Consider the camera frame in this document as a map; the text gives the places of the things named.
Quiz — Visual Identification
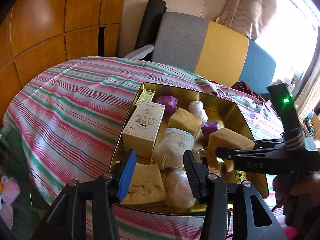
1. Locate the person's right hand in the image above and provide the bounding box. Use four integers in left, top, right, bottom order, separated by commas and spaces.
272, 171, 320, 215

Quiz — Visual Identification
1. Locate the dark red cloth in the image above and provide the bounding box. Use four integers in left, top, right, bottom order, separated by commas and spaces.
231, 81, 267, 103

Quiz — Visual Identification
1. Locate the pink green striped tablecloth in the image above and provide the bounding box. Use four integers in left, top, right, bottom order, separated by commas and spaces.
4, 56, 285, 240

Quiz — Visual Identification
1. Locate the grey white sock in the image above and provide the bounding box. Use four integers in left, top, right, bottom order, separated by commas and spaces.
152, 127, 195, 170

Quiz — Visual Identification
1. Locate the white plastic ball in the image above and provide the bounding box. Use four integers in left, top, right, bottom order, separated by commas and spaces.
188, 100, 208, 124
164, 170, 198, 208

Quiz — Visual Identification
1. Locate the small green box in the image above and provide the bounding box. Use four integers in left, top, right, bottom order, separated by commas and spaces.
136, 89, 156, 106

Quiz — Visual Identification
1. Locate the yellow sponge block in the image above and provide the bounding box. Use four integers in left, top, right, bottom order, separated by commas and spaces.
168, 107, 202, 138
207, 127, 255, 173
121, 163, 166, 205

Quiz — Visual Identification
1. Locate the pink toy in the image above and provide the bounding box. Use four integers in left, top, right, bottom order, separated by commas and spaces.
0, 175, 20, 230

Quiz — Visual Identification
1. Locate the white tall carton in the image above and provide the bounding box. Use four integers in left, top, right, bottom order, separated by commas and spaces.
122, 100, 166, 158

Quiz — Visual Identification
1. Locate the black rolled mat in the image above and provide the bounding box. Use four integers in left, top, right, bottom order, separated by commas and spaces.
134, 0, 167, 53

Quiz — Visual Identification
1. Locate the gold metal tin box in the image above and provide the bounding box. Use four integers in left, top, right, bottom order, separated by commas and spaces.
109, 82, 269, 215

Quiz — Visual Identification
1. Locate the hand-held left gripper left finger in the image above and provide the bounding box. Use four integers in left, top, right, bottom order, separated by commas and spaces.
46, 149, 137, 240

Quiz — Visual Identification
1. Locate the dark green cloth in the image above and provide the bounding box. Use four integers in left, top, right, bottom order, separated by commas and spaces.
0, 126, 50, 240

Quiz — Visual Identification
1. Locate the grey yellow blue chair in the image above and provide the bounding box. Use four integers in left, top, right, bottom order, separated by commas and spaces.
124, 12, 277, 98

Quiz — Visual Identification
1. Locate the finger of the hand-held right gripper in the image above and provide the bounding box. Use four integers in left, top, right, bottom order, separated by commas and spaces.
215, 147, 237, 160
254, 139, 285, 150

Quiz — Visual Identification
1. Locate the window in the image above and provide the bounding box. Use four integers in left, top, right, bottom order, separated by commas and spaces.
257, 0, 320, 85

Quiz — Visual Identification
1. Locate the clear packet with green end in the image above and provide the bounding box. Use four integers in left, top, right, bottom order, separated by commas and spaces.
197, 149, 248, 185

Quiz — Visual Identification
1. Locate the white appliance carton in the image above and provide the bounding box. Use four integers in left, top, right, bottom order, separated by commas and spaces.
284, 76, 297, 90

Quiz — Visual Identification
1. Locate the wooden wardrobe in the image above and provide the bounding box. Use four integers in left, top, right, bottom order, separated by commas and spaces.
0, 0, 129, 120

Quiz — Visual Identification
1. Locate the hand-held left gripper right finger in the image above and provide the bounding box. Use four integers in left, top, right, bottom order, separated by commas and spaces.
183, 150, 288, 240

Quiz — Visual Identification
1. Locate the purple snack packet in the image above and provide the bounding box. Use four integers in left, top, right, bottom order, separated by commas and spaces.
155, 95, 178, 112
201, 121, 221, 137

